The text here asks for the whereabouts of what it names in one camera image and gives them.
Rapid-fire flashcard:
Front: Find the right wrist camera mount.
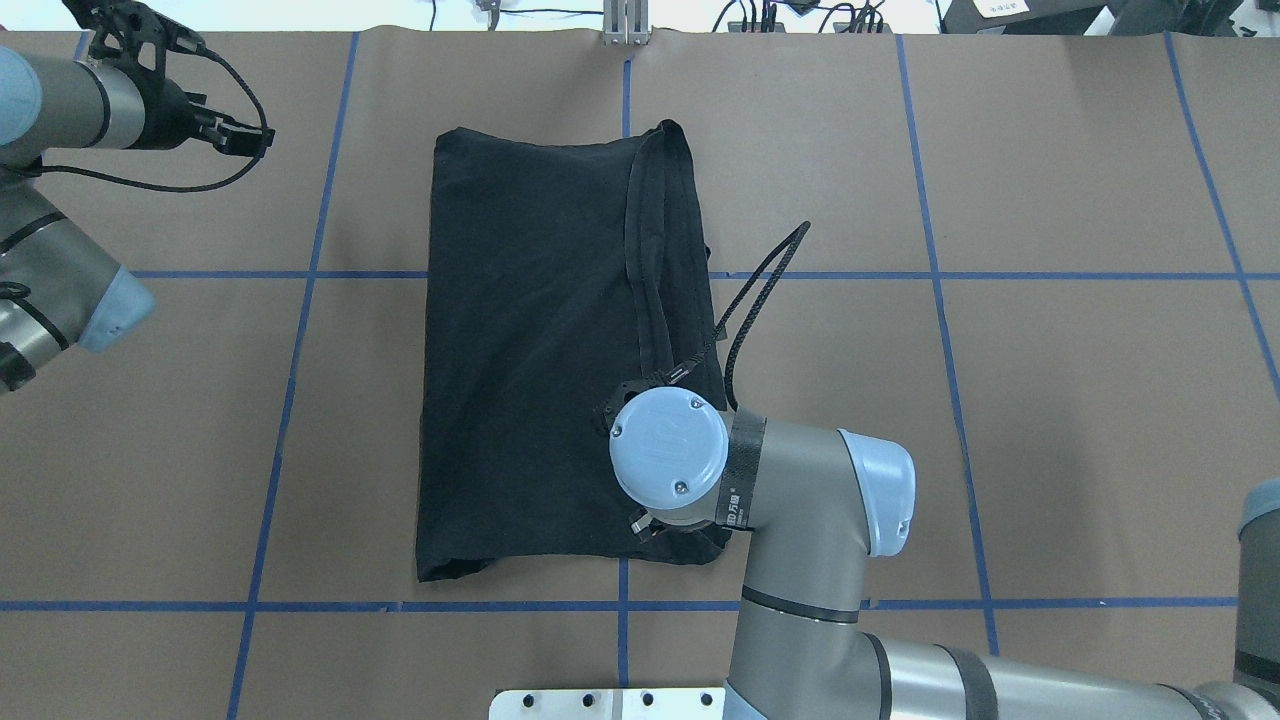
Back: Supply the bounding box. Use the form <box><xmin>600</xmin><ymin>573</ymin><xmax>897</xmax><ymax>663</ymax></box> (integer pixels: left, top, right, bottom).
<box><xmin>594</xmin><ymin>361</ymin><xmax>694</xmax><ymax>437</ymax></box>

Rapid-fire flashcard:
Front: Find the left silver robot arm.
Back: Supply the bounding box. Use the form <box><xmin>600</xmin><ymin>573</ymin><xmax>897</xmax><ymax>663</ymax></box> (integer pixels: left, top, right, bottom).
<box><xmin>1</xmin><ymin>47</ymin><xmax>275</xmax><ymax>395</ymax></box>

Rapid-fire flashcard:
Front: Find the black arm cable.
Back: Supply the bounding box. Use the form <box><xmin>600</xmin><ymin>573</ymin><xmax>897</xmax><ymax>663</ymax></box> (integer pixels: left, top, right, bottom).
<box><xmin>20</xmin><ymin>45</ymin><xmax>273</xmax><ymax>193</ymax></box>
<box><xmin>685</xmin><ymin>220</ymin><xmax>813</xmax><ymax>411</ymax></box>

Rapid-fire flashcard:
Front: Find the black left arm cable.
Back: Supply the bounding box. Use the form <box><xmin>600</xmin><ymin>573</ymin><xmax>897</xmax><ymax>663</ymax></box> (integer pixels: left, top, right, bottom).
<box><xmin>20</xmin><ymin>45</ymin><xmax>273</xmax><ymax>193</ymax></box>

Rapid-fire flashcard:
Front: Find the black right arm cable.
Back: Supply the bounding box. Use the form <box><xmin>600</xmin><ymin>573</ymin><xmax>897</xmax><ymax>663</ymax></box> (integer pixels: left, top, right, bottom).
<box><xmin>685</xmin><ymin>220</ymin><xmax>813</xmax><ymax>411</ymax></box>

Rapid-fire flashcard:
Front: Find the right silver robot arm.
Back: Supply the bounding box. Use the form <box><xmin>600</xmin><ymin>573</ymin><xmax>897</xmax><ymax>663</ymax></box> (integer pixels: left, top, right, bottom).
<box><xmin>602</xmin><ymin>383</ymin><xmax>1277</xmax><ymax>719</ymax></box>

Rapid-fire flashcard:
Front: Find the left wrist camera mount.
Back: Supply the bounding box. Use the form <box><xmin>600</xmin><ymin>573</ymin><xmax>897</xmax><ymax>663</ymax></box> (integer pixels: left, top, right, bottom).
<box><xmin>61</xmin><ymin>1</ymin><xmax>207</xmax><ymax>76</ymax></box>

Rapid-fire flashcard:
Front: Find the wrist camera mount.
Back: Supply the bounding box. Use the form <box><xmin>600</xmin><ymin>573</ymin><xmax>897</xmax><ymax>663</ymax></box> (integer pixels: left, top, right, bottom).
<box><xmin>61</xmin><ymin>1</ymin><xmax>207</xmax><ymax>76</ymax></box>
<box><xmin>594</xmin><ymin>361</ymin><xmax>694</xmax><ymax>437</ymax></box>

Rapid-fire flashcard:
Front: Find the aluminium frame post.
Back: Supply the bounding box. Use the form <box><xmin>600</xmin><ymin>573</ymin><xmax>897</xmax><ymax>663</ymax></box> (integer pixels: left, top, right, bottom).
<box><xmin>602</xmin><ymin>0</ymin><xmax>652</xmax><ymax>47</ymax></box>

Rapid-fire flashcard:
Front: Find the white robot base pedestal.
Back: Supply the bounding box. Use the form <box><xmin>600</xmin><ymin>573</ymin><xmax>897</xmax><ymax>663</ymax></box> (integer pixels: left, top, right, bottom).
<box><xmin>488</xmin><ymin>687</ymin><xmax>724</xmax><ymax>719</ymax></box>

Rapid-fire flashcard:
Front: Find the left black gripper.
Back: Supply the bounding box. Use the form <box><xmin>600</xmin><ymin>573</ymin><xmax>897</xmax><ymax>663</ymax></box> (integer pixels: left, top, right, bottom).
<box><xmin>165</xmin><ymin>79</ymin><xmax>276</xmax><ymax>158</ymax></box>

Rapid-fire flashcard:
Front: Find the black graphic t-shirt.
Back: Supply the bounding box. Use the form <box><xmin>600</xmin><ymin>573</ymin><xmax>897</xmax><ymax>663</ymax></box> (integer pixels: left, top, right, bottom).
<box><xmin>413</xmin><ymin>120</ymin><xmax>730</xmax><ymax>583</ymax></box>

